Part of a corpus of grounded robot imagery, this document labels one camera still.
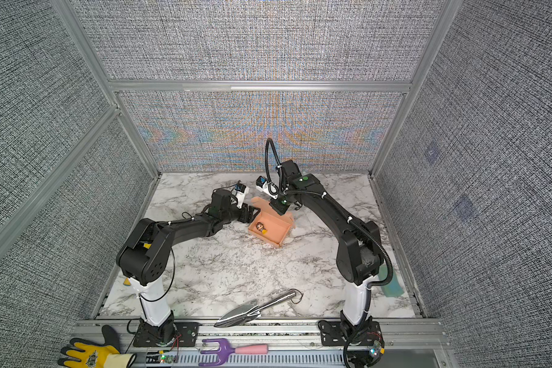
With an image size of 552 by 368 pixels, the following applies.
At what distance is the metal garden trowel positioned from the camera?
0.77m

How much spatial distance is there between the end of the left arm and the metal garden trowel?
0.30 meters

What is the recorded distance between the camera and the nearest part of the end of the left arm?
78 centimetres
